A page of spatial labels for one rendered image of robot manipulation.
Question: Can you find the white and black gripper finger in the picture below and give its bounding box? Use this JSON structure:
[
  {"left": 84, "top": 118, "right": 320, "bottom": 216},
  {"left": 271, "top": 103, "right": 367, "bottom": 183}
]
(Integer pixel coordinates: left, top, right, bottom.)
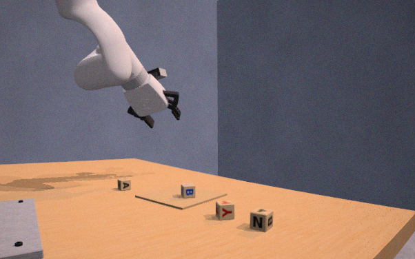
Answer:
[
  {"left": 128, "top": 106, "right": 154, "bottom": 128},
  {"left": 163, "top": 90, "right": 181, "bottom": 120}
]

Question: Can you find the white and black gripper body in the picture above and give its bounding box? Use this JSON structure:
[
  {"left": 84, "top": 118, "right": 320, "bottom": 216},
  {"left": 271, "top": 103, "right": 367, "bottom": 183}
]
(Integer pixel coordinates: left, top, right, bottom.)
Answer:
[{"left": 123, "top": 74, "right": 168, "bottom": 116}]

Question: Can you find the tan flat mat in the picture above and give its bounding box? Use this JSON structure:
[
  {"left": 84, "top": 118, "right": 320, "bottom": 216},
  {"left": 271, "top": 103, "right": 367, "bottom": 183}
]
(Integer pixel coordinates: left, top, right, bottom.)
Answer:
[{"left": 135, "top": 186, "right": 227, "bottom": 210}]

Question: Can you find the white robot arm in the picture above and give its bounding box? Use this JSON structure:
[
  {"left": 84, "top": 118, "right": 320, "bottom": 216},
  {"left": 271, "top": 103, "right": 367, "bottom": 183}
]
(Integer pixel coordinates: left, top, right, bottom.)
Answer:
[{"left": 55, "top": 0, "right": 167, "bottom": 91}]

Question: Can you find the beige letter block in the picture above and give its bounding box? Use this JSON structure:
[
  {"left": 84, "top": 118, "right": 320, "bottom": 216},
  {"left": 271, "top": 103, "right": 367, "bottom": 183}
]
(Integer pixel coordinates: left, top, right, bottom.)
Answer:
[
  {"left": 117, "top": 178, "right": 131, "bottom": 191},
  {"left": 216, "top": 200, "right": 235, "bottom": 220},
  {"left": 250, "top": 208, "right": 274, "bottom": 232},
  {"left": 181, "top": 183, "right": 196, "bottom": 198}
]

